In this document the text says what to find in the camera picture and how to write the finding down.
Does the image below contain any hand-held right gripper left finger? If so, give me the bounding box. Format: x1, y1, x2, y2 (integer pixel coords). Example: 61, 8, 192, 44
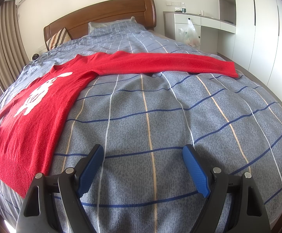
16, 144, 104, 233

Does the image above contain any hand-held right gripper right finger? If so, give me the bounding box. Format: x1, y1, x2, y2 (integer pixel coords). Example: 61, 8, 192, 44
182, 144, 272, 233

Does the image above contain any red sweater with white print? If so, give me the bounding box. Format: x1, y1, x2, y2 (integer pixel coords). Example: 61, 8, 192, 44
0, 51, 238, 199

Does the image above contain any wooden headboard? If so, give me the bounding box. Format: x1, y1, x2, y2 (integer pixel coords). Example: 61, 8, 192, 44
43, 0, 156, 45

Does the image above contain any white desk with drawers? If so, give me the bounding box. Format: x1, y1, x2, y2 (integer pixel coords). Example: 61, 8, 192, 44
163, 11, 237, 46

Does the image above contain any beige curtain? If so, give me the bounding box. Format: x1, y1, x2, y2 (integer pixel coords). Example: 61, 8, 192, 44
0, 0, 28, 97

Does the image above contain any white wardrobe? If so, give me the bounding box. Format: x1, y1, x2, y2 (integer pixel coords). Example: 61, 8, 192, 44
216, 0, 282, 107

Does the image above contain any blue checked duvet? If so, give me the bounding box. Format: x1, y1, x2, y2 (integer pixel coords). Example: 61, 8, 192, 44
0, 21, 282, 233

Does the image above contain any white plastic bag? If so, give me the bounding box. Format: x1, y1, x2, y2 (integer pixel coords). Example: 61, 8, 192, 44
178, 19, 201, 48

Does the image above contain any grey pillow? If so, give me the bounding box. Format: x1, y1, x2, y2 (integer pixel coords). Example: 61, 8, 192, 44
88, 17, 136, 33

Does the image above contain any striped pillow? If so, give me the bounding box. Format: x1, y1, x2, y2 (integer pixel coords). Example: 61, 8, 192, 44
46, 27, 71, 51

